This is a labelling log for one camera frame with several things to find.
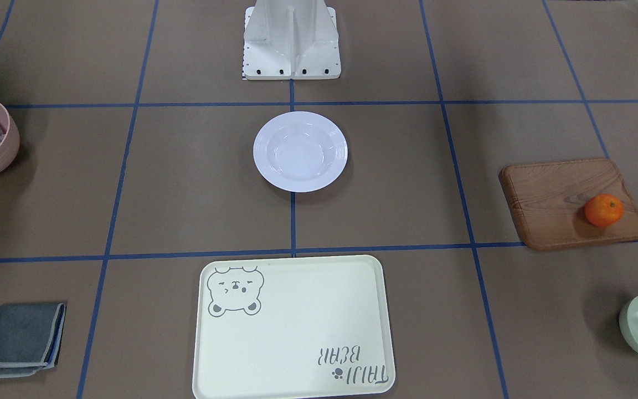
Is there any white round plate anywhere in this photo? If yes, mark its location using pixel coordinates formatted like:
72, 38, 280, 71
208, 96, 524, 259
253, 111, 349, 193

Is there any orange fruit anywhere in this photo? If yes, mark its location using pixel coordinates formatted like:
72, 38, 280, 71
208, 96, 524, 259
583, 193, 624, 227

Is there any cream bear serving tray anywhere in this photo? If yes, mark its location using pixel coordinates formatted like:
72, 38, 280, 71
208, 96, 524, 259
192, 254, 397, 398

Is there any wooden cutting board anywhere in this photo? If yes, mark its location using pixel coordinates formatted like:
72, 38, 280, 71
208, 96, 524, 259
500, 157, 638, 252

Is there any grey folded cloth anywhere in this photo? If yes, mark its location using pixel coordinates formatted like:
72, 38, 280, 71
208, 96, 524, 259
0, 301, 68, 380

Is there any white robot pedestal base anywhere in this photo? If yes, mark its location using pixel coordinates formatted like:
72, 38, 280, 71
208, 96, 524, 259
241, 1, 342, 80

